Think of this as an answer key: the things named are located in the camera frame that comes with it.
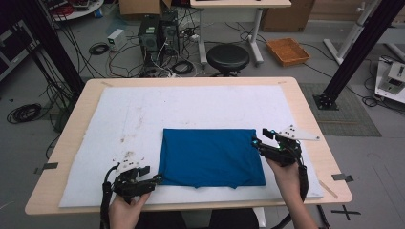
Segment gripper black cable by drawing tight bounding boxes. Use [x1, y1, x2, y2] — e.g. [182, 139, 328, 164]
[99, 163, 120, 229]
[270, 160, 309, 229]

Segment coiled black cable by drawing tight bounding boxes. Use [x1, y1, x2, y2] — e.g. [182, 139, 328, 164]
[88, 42, 111, 56]
[171, 59, 195, 76]
[6, 102, 43, 125]

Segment tangle of black cables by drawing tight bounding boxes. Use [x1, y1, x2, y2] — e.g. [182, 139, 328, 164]
[106, 41, 208, 79]

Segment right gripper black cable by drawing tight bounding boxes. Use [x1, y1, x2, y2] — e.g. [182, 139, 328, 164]
[270, 160, 309, 229]

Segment black metal frame post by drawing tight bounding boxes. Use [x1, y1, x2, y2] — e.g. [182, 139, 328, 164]
[312, 0, 405, 112]
[17, 0, 86, 96]

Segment white machine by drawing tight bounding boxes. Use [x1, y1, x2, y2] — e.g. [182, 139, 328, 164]
[374, 59, 405, 105]

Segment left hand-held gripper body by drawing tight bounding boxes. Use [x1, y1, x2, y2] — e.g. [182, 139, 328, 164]
[112, 158, 157, 204]

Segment blue t-shirt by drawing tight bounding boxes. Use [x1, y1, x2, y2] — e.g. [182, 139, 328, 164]
[158, 128, 266, 190]

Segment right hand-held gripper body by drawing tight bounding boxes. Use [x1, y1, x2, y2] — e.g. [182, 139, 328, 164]
[259, 124, 321, 168]

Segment grey tape strip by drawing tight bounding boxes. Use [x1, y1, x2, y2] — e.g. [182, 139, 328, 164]
[330, 173, 354, 183]
[33, 161, 59, 176]

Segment small white box device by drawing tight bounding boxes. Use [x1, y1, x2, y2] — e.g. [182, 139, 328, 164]
[107, 28, 128, 52]

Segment black computer tower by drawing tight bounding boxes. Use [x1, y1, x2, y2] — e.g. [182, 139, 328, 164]
[138, 13, 160, 66]
[159, 10, 181, 58]

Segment thin wooden stick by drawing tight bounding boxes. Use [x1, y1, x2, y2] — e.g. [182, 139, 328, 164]
[318, 179, 339, 200]

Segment white desk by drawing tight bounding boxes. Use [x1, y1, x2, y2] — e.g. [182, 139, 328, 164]
[189, 0, 292, 67]

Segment large cardboard box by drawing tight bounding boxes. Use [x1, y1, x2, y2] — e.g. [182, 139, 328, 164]
[261, 0, 316, 33]

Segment person's dark trousers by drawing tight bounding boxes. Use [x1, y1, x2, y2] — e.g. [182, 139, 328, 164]
[135, 209, 260, 229]

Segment person's right hand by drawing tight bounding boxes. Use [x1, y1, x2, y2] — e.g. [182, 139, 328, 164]
[266, 157, 302, 204]

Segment white felt mat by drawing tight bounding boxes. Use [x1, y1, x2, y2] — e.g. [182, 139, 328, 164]
[58, 84, 325, 208]

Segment round white table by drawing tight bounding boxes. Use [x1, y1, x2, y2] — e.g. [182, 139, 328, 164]
[44, 0, 105, 22]

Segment person's left hand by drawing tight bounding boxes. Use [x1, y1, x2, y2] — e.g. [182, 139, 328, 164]
[108, 192, 152, 229]

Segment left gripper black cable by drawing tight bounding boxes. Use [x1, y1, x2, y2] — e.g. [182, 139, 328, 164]
[99, 163, 120, 229]

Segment white metal stand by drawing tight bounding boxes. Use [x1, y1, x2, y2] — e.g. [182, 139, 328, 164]
[323, 0, 383, 66]

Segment black round stool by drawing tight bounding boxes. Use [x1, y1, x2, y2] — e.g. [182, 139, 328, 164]
[205, 43, 251, 77]

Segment orange tray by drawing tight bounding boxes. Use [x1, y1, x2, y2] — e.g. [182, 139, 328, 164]
[266, 37, 311, 68]

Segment small cardboard box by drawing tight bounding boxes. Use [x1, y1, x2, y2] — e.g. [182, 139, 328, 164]
[118, 0, 173, 17]

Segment grey floor mat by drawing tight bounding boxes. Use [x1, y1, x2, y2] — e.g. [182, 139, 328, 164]
[299, 82, 382, 138]

